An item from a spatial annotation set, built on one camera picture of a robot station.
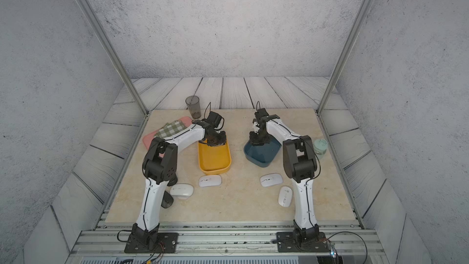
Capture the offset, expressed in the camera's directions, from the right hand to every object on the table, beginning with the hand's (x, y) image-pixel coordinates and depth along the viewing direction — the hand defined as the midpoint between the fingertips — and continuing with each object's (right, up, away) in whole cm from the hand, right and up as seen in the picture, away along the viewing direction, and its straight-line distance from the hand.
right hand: (254, 142), depth 100 cm
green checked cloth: (-49, +8, +11) cm, 51 cm away
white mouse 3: (+7, -16, -11) cm, 21 cm away
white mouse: (-35, -21, -13) cm, 43 cm away
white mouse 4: (+13, -23, -16) cm, 31 cm away
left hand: (-14, 0, +2) cm, 14 cm away
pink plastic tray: (-62, +1, +9) cm, 63 cm away
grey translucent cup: (-36, +23, +12) cm, 45 cm away
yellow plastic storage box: (-21, -8, -6) cm, 23 cm away
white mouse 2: (-23, -17, -11) cm, 30 cm away
